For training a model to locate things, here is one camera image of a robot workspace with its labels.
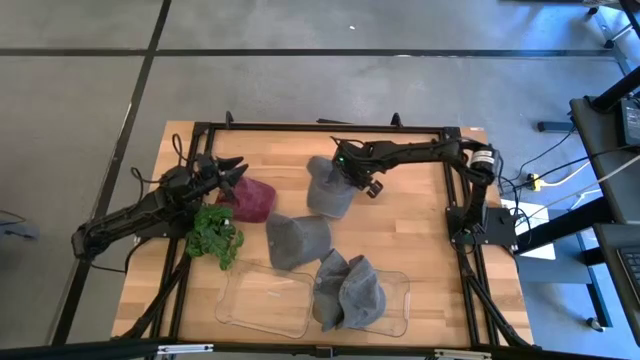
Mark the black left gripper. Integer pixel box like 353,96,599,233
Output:
194,153,250,202

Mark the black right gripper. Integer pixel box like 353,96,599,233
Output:
331,138,397,199

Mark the gray cloth hat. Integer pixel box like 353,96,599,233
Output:
265,213,334,272
313,248,352,333
305,155,359,220
337,254,388,331

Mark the maroon cloth hat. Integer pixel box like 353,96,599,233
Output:
215,175,278,224

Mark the green plant in white pot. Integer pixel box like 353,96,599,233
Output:
184,203,245,272

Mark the clear plastic tray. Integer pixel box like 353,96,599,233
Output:
312,268,412,338
214,258,316,340

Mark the black diagonal desk strut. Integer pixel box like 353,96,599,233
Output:
513,197,617,256

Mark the black desk with power brick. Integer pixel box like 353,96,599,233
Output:
569,95,640,226

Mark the black horizontal rig beam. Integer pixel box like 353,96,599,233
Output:
0,338,640,360

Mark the black desk with keyboard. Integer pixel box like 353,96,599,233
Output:
593,222,640,347

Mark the black power brick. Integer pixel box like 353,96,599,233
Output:
620,98,640,147

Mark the black keyboard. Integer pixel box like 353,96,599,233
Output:
616,246,640,297

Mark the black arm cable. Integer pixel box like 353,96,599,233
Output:
171,132,190,166
129,166,166,202

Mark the black aluminium table frame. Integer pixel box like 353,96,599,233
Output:
112,110,536,351

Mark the silver metal bracket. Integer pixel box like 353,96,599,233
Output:
156,343,215,357
433,348,493,360

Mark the white cable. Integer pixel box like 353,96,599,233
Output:
538,153,640,189

